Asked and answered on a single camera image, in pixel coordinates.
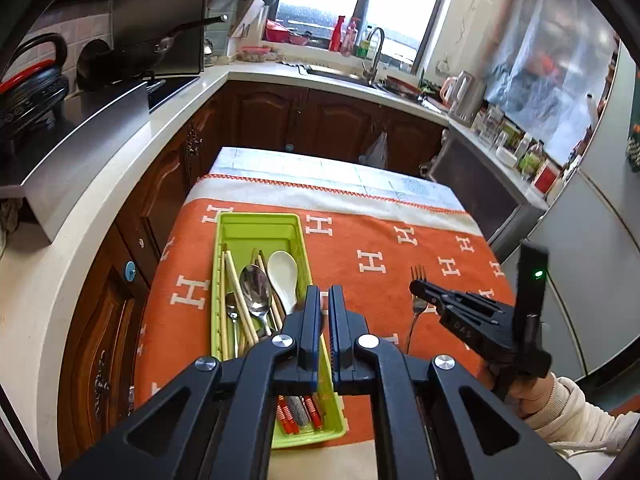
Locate white paper roll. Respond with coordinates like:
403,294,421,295
584,91,601,133

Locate green plastic utensil tray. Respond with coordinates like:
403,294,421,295
210,211,348,451

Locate white cutting board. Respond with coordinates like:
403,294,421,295
229,0,269,40

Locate steel sink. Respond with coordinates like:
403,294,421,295
305,64,371,83

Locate red-label jar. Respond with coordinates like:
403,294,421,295
532,159,561,196

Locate steel electric kettle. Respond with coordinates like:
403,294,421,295
440,70,487,127

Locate white refrigerator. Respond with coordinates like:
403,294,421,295
492,40,640,401

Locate red dish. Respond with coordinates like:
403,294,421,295
385,75,423,98

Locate crinkled plastic wall sheet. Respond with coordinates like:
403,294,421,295
484,0,618,163

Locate clear green-label bottle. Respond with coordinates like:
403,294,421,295
517,141,545,177

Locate white ceramic spoon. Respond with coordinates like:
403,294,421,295
266,251,300,317

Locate metal fork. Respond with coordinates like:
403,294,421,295
404,265,430,356

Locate glass jar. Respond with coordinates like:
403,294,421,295
477,105,506,143

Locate brown wooden kitchen cabinets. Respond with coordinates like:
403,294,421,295
57,80,446,466

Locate pink-lid food container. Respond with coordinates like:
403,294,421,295
237,45,273,63

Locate black wok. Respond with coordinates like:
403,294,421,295
76,14,229,92

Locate person's right hand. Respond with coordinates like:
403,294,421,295
512,371,557,420

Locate small metal spoon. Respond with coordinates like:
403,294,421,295
224,291,242,361

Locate large metal spoon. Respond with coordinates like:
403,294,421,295
239,264,275,336

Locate red spray bottle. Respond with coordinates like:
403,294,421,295
328,15,347,53

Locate black pressure cooker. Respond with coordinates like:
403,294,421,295
0,34,70,138

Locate pale grid-print table cover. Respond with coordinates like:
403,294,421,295
207,146,463,213

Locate stainless steel divider panel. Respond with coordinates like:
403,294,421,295
20,80,151,243

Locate black cooktop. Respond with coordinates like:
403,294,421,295
145,74,201,113

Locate green dish soap bottle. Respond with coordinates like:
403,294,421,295
357,25,376,58

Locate white kitchen countertop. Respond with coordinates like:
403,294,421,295
0,57,551,480

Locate orange patterned blanket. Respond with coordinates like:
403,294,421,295
131,174,521,480

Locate hanging clear plastic bag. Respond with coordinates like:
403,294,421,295
359,131,391,167

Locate metal faucet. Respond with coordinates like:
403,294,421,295
361,26,387,86

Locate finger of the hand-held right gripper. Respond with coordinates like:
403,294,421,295
409,280,504,312
425,301,481,329

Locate red basin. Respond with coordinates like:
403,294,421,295
264,19,311,46

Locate dark checkered cloth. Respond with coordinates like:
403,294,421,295
622,110,640,173

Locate person's right forearm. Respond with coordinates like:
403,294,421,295
522,377,640,461

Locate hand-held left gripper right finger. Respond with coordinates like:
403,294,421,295
327,284,581,480

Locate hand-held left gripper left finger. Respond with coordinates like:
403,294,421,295
60,284,325,480

